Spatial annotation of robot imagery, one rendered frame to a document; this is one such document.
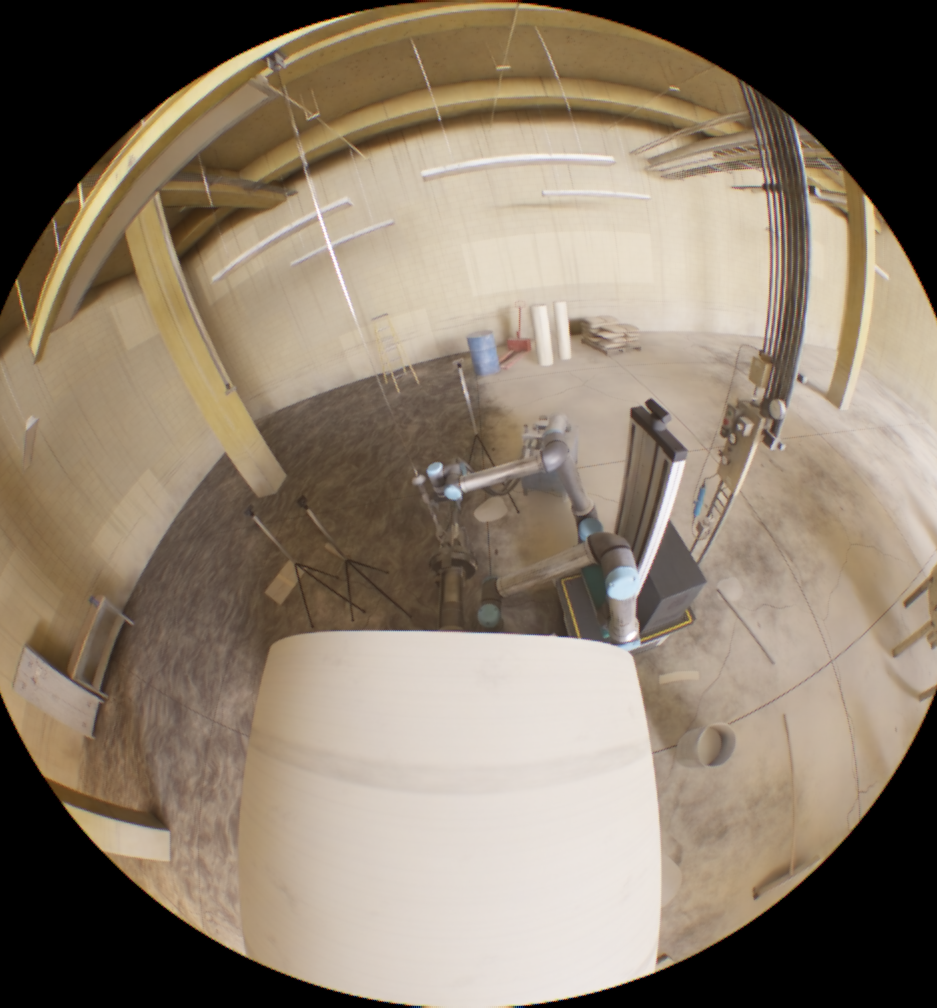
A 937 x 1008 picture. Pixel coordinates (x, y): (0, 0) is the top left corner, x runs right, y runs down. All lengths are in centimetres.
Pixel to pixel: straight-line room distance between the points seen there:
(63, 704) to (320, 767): 723
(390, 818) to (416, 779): 11
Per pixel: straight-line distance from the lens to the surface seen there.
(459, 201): 885
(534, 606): 269
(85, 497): 871
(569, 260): 907
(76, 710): 788
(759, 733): 297
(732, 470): 223
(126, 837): 492
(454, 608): 168
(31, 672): 766
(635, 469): 148
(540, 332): 677
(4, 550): 845
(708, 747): 249
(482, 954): 89
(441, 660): 75
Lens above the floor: 241
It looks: 43 degrees down
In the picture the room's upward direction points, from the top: 17 degrees counter-clockwise
